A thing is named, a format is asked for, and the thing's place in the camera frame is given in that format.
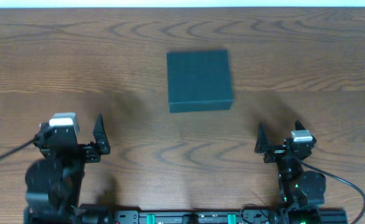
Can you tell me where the dark green gift box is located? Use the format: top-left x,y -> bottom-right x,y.
167,50 -> 234,113

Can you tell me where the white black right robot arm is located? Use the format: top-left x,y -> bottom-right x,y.
254,120 -> 326,224

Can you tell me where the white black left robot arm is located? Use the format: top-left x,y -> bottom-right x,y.
24,113 -> 114,223

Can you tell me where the black aluminium mounting rail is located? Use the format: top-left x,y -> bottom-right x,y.
73,203 -> 348,224

